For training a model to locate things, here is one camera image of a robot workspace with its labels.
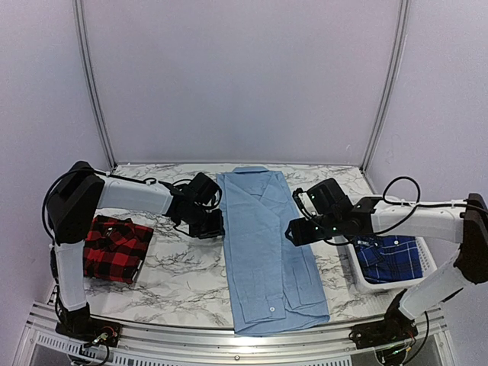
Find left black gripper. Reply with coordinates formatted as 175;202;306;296
185;203;225;239

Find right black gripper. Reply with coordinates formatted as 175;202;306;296
286;213;342;246

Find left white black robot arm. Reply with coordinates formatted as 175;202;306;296
41;161;223;339

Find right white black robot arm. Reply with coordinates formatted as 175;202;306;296
285;178;487;346

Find white plastic basket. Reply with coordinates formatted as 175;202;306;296
345;236;437;294

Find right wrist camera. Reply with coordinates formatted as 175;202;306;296
292;188;312;220

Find light blue long sleeve shirt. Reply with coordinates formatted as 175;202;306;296
217;167;330;336

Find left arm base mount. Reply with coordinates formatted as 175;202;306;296
56;319;122;347

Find blue plaid shirt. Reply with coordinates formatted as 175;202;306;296
353;236;423;284

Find right aluminium corner post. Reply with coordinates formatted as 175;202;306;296
360;0;411;175

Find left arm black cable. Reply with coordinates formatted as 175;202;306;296
40;167;157;245

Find aluminium front frame rail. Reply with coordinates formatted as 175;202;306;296
14;300;458;366

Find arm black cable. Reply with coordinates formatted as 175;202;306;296
40;167;157;245
297;175;470;245

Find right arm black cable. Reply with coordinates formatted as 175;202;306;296
297;175;470;245

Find red black plaid folded shirt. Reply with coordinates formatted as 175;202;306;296
83;215;153;284

